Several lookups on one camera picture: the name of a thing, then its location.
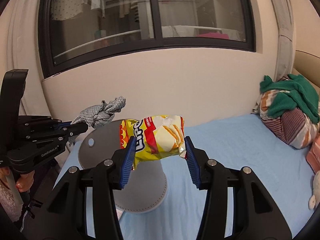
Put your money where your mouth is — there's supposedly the grey quilted cloth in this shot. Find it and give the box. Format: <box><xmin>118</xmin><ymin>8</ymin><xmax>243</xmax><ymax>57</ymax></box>
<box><xmin>71</xmin><ymin>96</ymin><xmax>126</xmax><ymax>129</ymax></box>

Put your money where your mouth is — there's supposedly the dark framed window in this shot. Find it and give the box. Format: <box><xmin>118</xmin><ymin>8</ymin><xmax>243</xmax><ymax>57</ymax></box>
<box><xmin>38</xmin><ymin>0</ymin><xmax>256</xmax><ymax>77</ymax></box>

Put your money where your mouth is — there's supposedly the pink striped quilt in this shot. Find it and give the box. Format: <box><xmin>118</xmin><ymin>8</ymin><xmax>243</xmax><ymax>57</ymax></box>
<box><xmin>306</xmin><ymin>134</ymin><xmax>320</xmax><ymax>173</ymax></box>

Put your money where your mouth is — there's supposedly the striped folded blanket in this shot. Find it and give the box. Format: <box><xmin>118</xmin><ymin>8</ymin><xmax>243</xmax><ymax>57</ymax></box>
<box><xmin>253</xmin><ymin>75</ymin><xmax>319</xmax><ymax>149</ymax></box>

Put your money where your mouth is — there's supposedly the grey trash bin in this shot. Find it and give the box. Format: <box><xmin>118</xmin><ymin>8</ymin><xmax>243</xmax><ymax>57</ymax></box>
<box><xmin>78</xmin><ymin>120</ymin><xmax>168</xmax><ymax>213</ymax></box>

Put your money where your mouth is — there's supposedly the yellow chips bag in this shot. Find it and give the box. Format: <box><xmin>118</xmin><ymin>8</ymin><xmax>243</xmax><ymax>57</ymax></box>
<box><xmin>119</xmin><ymin>115</ymin><xmax>187</xmax><ymax>170</ymax></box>

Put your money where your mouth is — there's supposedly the light blue bed sheet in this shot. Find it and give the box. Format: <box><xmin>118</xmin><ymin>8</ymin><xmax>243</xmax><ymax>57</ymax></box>
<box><xmin>53</xmin><ymin>113</ymin><xmax>316</xmax><ymax>239</ymax></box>

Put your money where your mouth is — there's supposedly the person left hand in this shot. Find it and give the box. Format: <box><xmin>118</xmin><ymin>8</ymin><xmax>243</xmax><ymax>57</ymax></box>
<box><xmin>0</xmin><ymin>167</ymin><xmax>35</xmax><ymax>192</ymax></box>

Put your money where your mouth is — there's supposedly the white curtain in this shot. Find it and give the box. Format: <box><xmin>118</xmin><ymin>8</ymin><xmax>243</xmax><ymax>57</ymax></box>
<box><xmin>271</xmin><ymin>0</ymin><xmax>295</xmax><ymax>81</ymax></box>

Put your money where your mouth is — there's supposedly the white plush toy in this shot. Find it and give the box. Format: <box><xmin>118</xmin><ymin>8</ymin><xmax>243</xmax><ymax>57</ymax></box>
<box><xmin>308</xmin><ymin>171</ymin><xmax>320</xmax><ymax>210</ymax></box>

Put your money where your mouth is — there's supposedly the white printed card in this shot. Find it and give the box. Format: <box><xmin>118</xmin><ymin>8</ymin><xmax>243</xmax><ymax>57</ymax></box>
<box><xmin>116</xmin><ymin>208</ymin><xmax>124</xmax><ymax>220</ymax></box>

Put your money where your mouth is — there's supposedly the beige headboard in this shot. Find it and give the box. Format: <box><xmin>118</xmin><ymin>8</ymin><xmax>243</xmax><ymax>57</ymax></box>
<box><xmin>292</xmin><ymin>50</ymin><xmax>320</xmax><ymax>94</ymax></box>

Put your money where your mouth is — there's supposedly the green towel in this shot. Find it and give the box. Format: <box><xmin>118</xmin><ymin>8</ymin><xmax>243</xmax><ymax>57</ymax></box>
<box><xmin>260</xmin><ymin>74</ymin><xmax>319</xmax><ymax>124</ymax></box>

